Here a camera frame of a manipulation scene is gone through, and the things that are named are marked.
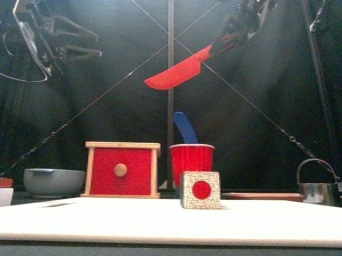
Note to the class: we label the blue toy utensil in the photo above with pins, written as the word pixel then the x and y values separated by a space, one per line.
pixel 185 128

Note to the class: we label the brown wooden board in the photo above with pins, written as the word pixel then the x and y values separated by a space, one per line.
pixel 261 196

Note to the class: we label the grey bowl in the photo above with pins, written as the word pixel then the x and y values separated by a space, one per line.
pixel 53 183

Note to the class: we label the red and white container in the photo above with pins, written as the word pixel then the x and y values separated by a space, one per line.
pixel 5 195

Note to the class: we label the speckled sushi roll red centre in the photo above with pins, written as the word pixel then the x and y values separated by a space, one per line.
pixel 200 190

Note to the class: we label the white cutting board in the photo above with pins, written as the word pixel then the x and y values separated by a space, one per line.
pixel 133 220

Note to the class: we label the red plastic cup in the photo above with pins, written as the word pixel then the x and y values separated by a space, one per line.
pixel 191 160

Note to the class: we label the vertical metal frame pole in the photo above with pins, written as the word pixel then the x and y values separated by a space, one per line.
pixel 169 100

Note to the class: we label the dark slanted frame pole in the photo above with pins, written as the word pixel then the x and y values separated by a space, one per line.
pixel 318 83

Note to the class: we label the small metal pail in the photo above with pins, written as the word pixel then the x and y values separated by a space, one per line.
pixel 318 193

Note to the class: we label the red toy knife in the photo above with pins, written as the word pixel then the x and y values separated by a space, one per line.
pixel 177 73

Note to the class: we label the wooden box with red drawer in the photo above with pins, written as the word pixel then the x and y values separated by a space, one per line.
pixel 120 170

